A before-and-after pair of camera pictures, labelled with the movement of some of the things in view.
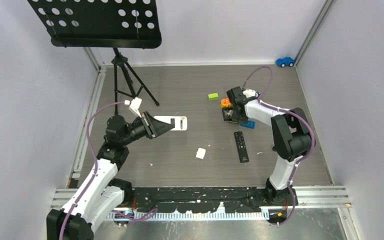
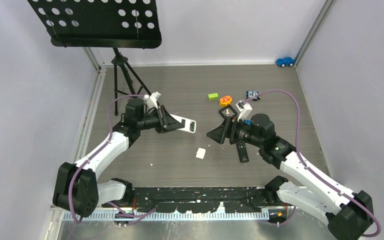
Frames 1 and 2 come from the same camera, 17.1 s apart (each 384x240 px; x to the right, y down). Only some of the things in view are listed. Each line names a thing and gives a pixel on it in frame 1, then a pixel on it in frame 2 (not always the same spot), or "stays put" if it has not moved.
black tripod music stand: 104,24 stays put
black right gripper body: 239,118 → 233,126
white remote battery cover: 200,153 stays put
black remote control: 241,147 stays put
